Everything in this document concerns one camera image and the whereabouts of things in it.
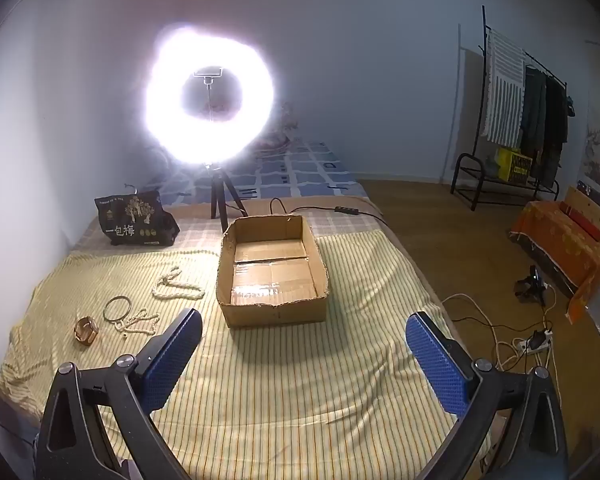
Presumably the round ring light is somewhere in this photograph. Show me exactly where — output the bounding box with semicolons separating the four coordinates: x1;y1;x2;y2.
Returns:
142;22;276;166

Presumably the cardboard box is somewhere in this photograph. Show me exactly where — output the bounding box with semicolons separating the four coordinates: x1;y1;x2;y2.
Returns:
215;214;329;329

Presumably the clear phone holder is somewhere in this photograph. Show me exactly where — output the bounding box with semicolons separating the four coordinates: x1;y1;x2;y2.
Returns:
192;66;226;111

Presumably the black hanging garment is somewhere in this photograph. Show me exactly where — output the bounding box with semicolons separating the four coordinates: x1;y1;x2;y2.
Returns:
542;77;571;186

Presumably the folded patterned quilt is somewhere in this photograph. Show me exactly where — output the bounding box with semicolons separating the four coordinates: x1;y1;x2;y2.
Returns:
252;102;301;153

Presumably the black device on floor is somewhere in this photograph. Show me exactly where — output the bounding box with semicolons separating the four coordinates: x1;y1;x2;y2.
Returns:
512;266;548;306

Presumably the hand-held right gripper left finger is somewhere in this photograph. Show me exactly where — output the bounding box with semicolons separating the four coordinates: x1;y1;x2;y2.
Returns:
35;307;203;480

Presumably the orange patterned cloth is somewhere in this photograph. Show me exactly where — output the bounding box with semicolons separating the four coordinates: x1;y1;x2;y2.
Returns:
509;200;600;326

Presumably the dark green hanging garment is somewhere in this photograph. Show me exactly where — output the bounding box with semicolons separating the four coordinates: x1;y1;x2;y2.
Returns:
519;65;548;166

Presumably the white power strip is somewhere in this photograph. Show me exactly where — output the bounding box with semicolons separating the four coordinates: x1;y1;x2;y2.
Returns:
512;329;553;356

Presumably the black printed bag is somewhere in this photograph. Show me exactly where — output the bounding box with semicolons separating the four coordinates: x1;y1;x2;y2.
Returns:
94;189;181;247

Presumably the white cable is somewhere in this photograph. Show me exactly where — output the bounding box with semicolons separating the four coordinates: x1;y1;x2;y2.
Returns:
440;294;526;371

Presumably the blue patterned bed sheet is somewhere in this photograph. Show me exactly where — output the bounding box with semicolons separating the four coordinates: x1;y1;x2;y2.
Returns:
145;140;368;206

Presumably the black clothes rack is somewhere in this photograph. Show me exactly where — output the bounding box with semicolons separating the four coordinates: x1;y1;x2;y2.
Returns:
450;5;568;211

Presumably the cream twisted rope necklace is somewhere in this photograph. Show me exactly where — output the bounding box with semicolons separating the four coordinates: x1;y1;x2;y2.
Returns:
151;266;206;302

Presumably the beige checked bed sheet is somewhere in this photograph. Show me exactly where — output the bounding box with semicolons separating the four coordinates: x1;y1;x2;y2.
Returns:
70;204;386;261

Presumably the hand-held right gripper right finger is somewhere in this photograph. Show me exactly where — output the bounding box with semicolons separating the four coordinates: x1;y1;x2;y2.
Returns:
405;310;568;480

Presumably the yellow striped blanket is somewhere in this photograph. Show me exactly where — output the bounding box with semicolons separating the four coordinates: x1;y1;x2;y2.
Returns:
0;230;493;480

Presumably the black ring light cable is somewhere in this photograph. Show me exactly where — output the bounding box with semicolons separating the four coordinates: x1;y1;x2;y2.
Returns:
269;197;386;221

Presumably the striped hanging towel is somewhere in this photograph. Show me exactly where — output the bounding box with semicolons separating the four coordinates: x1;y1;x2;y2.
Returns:
480;27;527;145

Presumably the white bead necklace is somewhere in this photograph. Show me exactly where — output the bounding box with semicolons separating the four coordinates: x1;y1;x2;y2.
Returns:
114;307;161;339

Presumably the black tripod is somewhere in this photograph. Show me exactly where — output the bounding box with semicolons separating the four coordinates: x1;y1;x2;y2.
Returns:
205;162;248;233

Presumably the flat cardboard piece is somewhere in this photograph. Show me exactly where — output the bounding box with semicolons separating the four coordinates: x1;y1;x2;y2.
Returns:
562;186;600;241

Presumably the yellow crate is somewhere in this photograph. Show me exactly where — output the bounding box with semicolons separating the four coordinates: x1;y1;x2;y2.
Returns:
495;146;533;183

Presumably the gold bracelet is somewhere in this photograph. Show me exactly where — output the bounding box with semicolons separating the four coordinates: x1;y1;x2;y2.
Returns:
73;316;101;347

